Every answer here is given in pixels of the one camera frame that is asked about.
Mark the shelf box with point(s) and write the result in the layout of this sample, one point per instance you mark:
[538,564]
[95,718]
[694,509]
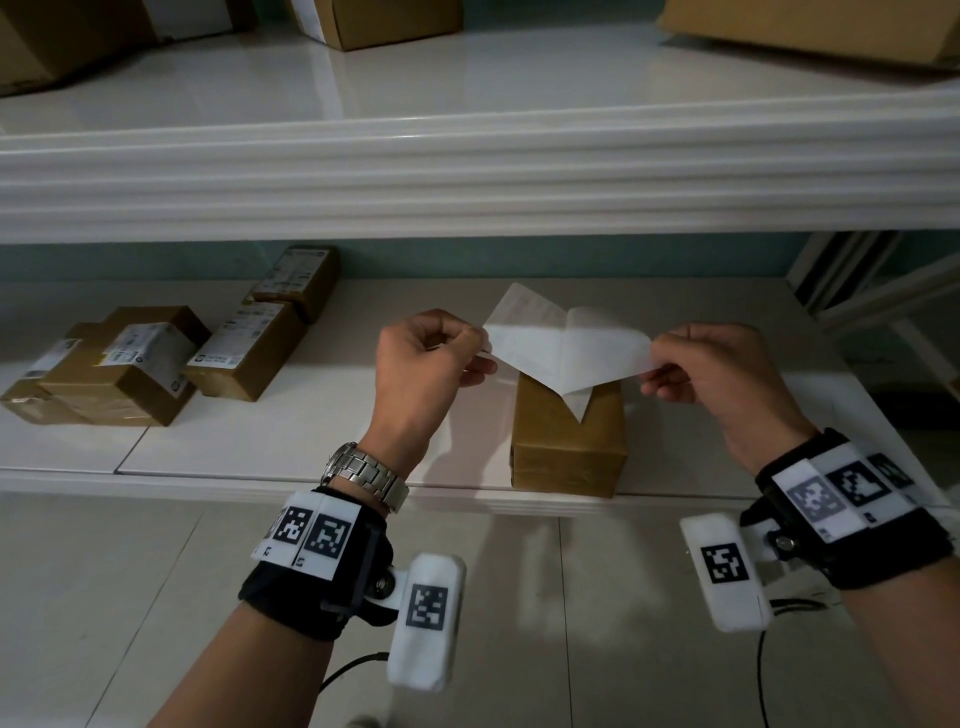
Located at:
[382,22]
[825,26]
[67,37]

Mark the white slatted side frame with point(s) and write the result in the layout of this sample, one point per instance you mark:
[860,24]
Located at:
[885,300]

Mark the white shelf unit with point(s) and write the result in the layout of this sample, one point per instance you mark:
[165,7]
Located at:
[480,172]

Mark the person's right hand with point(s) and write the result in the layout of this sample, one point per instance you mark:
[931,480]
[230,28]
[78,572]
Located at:
[727,382]

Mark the labelled box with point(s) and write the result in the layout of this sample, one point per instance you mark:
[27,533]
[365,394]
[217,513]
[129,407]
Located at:
[251,364]
[56,352]
[150,394]
[296,274]

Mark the white shipping label sticker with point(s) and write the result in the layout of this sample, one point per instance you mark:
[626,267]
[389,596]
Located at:
[525,337]

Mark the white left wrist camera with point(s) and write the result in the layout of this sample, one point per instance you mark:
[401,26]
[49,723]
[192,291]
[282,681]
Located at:
[424,652]

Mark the plain taped cardboard box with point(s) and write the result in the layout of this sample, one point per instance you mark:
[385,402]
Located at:
[570,457]

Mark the small taped cardboard box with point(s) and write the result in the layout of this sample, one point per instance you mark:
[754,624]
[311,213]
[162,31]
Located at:
[30,409]

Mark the person's left hand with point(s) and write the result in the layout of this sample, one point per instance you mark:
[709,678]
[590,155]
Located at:
[420,375]

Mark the person's left forearm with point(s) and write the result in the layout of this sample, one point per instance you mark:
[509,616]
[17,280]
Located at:
[240,682]

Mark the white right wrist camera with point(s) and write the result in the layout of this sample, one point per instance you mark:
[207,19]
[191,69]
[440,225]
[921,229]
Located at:
[739,607]

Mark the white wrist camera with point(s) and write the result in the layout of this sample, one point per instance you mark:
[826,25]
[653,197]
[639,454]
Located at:
[739,607]
[424,652]

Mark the silver metal wristwatch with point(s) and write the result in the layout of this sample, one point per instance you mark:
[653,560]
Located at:
[360,469]

